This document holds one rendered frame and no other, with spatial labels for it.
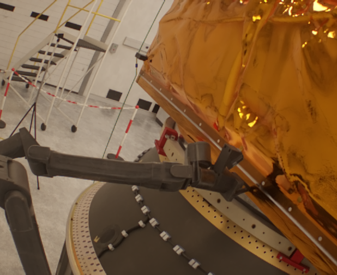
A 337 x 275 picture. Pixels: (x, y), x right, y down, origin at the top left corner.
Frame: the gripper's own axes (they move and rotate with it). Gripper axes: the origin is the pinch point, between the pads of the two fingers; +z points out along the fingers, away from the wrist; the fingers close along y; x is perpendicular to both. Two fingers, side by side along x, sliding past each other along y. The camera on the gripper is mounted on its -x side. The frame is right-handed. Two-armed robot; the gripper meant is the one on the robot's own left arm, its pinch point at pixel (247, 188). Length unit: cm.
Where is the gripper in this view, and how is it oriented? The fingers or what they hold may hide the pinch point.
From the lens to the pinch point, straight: 109.5
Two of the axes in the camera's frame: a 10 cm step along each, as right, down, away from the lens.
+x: -4.0, 8.9, 2.4
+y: -3.3, -3.8, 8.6
